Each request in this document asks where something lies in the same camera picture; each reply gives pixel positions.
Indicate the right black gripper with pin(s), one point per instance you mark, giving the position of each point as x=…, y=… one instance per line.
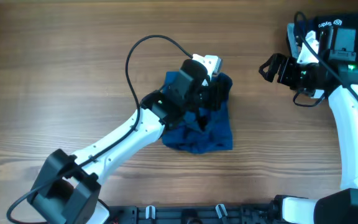
x=283, y=71

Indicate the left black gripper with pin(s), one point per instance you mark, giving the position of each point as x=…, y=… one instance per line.
x=214, y=94

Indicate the blue t-shirt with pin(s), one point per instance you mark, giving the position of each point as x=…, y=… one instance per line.
x=212, y=133

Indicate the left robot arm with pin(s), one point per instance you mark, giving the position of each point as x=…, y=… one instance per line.
x=68, y=186

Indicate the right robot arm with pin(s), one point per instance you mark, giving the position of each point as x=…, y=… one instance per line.
x=323, y=65

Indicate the light grey denim shorts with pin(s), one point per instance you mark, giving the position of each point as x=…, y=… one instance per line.
x=292, y=41

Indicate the navy blue folded garment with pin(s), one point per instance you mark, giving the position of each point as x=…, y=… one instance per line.
x=304, y=28

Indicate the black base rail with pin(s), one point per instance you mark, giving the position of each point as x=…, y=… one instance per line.
x=219, y=214

